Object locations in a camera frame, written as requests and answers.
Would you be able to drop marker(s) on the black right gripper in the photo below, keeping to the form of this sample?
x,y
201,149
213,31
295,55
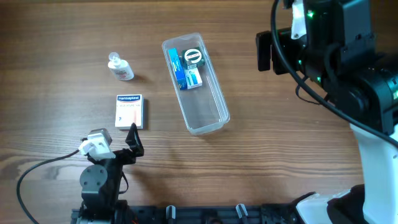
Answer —
x,y
278,53

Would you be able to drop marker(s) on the white Hansaplast plaster box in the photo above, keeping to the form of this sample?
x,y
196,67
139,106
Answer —
x,y
129,109

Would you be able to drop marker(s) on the small hand sanitizer bottle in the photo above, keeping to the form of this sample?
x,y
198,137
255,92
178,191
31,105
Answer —
x,y
119,67

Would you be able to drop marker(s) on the blue Vicks lozenge box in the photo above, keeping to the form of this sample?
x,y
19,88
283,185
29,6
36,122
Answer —
x,y
178,69

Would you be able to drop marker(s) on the white blue medicine box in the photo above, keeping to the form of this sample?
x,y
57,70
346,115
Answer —
x,y
193,78

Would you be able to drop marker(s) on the green Zam-Buk ointment box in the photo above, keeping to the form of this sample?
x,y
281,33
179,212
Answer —
x,y
192,58

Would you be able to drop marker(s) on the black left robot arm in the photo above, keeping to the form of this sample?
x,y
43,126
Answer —
x,y
101,181

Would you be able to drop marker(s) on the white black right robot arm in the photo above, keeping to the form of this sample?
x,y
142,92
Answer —
x,y
330,51

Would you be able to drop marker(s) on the clear plastic container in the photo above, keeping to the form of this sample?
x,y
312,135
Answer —
x,y
204,108

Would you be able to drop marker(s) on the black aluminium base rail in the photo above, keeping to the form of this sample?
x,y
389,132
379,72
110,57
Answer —
x,y
261,214

